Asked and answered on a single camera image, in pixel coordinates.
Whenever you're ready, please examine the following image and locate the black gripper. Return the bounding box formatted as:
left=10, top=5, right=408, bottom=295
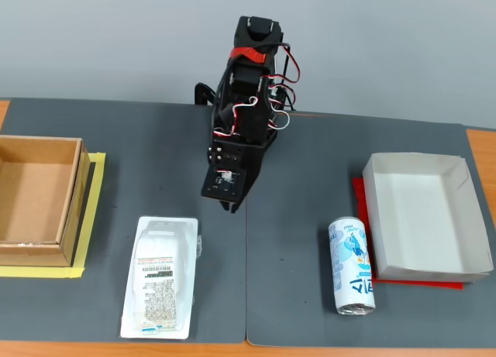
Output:
left=206, top=137, right=269, bottom=215

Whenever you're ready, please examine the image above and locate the packaged sandwich with label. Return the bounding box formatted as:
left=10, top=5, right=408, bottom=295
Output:
left=119, top=215, right=203, bottom=341

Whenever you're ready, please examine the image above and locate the gray paper box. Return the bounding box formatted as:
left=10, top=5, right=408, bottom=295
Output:
left=362, top=152, right=495, bottom=285

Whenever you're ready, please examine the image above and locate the brown cardboard box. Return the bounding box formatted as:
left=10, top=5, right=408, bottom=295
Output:
left=0, top=135, right=92, bottom=268

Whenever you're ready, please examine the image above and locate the dark gray table mat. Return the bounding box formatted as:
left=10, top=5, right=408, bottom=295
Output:
left=0, top=97, right=248, bottom=345
left=245, top=111, right=496, bottom=350

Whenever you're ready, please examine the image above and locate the black table clamp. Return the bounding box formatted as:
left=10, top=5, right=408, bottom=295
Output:
left=193, top=81, right=218, bottom=108

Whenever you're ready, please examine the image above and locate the red paper sheet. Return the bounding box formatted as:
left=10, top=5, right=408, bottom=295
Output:
left=351, top=177, right=465, bottom=291

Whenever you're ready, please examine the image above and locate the white blue drink can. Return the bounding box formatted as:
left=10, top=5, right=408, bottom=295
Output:
left=328, top=216, right=377, bottom=317

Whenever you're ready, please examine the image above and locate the red tape strip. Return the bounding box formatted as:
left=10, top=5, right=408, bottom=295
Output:
left=228, top=46, right=268, bottom=64

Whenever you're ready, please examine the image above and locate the black square wrist camera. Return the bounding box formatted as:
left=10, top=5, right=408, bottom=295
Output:
left=200, top=167, right=250, bottom=202

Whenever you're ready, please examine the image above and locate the red white servo wire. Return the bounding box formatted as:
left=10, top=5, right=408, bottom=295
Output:
left=263, top=49, right=302, bottom=132
left=213, top=96, right=261, bottom=139

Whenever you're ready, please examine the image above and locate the black camera cable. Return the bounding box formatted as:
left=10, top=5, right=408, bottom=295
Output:
left=212, top=42, right=292, bottom=141

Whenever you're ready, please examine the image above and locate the yellow tape frame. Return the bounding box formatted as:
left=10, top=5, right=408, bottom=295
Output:
left=0, top=151, right=107, bottom=280

